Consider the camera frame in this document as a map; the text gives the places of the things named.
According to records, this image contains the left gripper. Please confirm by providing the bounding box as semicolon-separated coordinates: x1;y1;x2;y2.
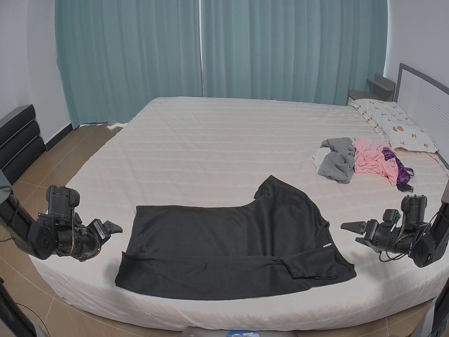
88;218;124;242

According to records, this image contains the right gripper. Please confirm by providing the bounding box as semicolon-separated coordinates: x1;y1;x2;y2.
340;219;387;256

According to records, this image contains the black T-shirt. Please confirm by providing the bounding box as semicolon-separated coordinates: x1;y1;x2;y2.
115;175;357;300

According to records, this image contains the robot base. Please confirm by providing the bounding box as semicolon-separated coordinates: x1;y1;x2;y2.
182;327;292;337

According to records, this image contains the bed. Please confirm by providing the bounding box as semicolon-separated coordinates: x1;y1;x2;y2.
33;62;449;333

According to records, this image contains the purple garment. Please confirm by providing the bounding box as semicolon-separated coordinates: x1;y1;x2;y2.
382;147;414;187

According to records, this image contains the pink garment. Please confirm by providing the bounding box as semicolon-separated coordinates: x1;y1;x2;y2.
352;136;398;188

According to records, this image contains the grey garment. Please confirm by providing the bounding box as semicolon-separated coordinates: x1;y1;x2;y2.
317;137;356;184

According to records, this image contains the white garment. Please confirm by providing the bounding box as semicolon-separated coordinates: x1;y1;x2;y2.
313;148;328;169

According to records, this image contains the white printed pillow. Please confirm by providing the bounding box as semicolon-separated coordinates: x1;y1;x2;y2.
348;98;440;154

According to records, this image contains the black chest of drawers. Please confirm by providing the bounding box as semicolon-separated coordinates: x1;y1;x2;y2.
0;105;46;185

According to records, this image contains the grey bedside table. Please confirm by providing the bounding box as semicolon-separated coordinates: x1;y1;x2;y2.
348;72;396;102

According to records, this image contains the blue-green curtain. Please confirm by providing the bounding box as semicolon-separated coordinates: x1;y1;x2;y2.
55;0;204;130
201;0;388;105

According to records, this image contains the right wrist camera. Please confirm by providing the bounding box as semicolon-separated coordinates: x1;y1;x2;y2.
383;209;401;228

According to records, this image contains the black cable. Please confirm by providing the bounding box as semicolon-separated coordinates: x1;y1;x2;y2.
16;302;48;333

